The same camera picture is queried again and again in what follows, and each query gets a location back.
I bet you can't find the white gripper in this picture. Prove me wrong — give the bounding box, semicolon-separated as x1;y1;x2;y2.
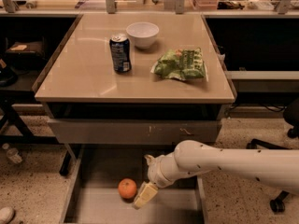
133;154;174;210

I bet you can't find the grey drawer cabinet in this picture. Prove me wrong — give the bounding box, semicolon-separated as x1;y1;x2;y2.
31;12;237;170

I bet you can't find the closed top drawer front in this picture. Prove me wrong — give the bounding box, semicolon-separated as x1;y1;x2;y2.
48;119;221;145

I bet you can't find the blue soda can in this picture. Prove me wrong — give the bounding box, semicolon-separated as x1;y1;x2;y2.
109;34;132;73

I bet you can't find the black office chair base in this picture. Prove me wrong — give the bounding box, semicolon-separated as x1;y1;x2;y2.
245;98;299;214

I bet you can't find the white shoe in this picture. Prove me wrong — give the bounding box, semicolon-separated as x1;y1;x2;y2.
0;206;15;224

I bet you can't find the white bowl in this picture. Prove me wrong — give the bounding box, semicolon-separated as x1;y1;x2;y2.
126;21;160;49

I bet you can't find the green chip bag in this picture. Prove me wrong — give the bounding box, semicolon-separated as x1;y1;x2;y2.
151;48;206;81

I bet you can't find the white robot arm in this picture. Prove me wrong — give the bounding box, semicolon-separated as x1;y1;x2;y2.
133;140;299;209

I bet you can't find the orange fruit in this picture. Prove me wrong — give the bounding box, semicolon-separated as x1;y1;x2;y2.
118;178;137;199

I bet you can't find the black table leg frame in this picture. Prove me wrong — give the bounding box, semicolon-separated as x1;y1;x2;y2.
0;96;73;177

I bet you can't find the open middle drawer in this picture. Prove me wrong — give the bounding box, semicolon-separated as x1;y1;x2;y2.
59;146;208;224

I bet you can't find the clear plastic bottle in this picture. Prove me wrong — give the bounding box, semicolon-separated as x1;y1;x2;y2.
2;143;23;164

